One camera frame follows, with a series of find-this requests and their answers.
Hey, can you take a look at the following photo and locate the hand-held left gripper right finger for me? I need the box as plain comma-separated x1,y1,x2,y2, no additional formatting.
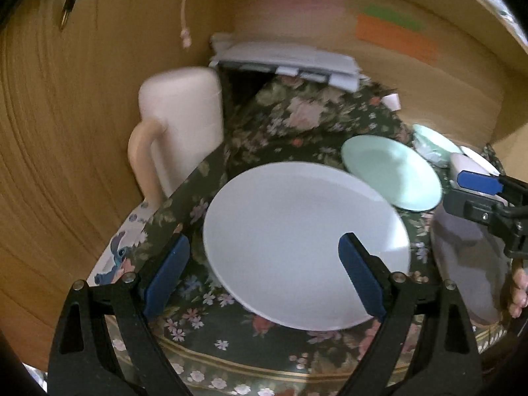
338,232,483,396

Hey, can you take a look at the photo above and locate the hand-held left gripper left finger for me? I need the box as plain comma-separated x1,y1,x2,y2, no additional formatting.
47,233,194,396

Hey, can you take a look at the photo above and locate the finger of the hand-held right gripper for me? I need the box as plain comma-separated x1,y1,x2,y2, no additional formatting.
443,189,510,227
457,170,528,208

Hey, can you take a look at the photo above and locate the small white bowl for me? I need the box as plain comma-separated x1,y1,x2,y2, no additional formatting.
449,152,498,192

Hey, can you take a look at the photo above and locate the pale green bowl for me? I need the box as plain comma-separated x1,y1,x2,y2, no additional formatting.
412,124,463,168

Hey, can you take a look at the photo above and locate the large white plate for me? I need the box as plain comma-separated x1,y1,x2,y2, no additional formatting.
203,162,412,331

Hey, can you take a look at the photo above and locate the person's right hand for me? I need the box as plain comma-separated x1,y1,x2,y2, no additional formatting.
508,268,528,319

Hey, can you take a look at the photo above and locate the small white plate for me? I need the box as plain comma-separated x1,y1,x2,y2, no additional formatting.
459,146,501,177

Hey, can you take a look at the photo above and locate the cartoon print mat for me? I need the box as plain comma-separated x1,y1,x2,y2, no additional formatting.
86,199,154,287

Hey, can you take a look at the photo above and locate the pale green plate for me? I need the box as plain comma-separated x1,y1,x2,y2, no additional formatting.
341,135,443,211

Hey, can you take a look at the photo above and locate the cream plastic jug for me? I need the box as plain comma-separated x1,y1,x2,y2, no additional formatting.
127,67,225,211

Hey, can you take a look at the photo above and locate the dark floral tablecloth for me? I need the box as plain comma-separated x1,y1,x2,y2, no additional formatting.
101,75,510,396

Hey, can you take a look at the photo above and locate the orange sticky note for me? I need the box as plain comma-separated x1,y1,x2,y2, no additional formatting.
355,14,439,66

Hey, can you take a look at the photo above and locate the green sticky note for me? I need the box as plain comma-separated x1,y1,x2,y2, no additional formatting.
363,4,425,33

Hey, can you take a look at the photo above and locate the stack of grey papers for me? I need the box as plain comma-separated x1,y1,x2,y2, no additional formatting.
209,33,361,92

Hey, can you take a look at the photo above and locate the hanging pink cord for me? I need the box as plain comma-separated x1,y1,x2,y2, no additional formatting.
171,0,194,49

